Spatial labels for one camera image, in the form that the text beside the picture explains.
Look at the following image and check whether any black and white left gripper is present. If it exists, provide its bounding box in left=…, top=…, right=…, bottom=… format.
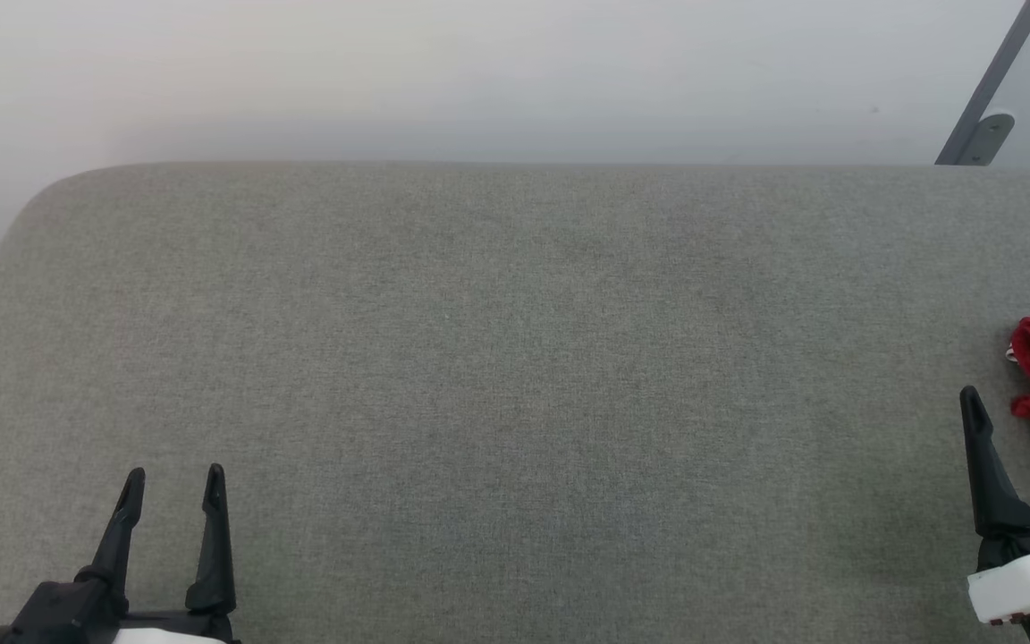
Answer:
left=0, top=462, right=244, bottom=644

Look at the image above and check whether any grey fabric sofa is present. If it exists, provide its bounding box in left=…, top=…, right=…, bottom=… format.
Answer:
left=0, top=161, right=1030, bottom=644

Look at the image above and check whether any grey metal bar with bracket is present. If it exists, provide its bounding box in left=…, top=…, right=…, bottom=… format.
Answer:
left=935, top=0, right=1030, bottom=167

